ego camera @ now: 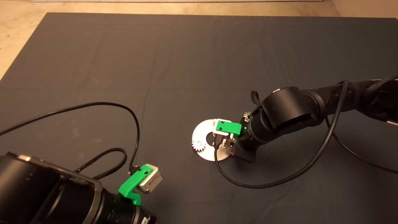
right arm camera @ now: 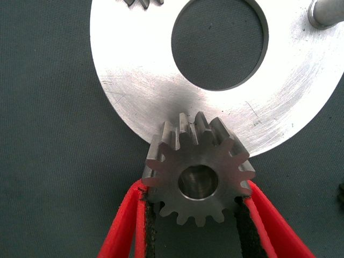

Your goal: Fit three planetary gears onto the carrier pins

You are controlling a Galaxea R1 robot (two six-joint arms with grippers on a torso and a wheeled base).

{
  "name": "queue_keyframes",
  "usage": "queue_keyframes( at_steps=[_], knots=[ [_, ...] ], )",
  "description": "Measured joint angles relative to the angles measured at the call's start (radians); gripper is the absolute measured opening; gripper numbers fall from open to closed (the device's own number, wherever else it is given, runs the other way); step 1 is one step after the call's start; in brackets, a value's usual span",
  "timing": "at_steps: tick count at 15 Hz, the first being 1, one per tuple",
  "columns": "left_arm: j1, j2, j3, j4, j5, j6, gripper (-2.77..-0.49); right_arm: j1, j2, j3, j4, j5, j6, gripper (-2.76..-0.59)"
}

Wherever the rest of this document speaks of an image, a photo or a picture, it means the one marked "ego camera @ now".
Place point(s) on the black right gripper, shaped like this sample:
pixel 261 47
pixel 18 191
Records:
pixel 252 137

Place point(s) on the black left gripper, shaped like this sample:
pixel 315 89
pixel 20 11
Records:
pixel 122 214

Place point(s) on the small steel planetary gear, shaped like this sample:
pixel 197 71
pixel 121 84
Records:
pixel 230 145
pixel 196 147
pixel 247 115

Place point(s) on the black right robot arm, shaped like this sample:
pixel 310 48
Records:
pixel 289 109

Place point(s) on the round metal carrier plate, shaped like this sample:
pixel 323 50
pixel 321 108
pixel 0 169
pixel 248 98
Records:
pixel 202 130

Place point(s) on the dark grey table cloth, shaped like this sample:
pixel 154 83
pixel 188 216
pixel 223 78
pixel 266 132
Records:
pixel 186 62

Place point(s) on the green left camera mount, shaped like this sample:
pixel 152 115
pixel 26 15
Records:
pixel 132 184

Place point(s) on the silver right camera box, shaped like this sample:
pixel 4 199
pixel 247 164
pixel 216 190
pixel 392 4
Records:
pixel 214 130

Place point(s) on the silver camera box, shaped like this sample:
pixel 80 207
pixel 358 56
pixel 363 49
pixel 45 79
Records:
pixel 154 183
pixel 214 130

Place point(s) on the silver left camera box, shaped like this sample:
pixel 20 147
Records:
pixel 154 183

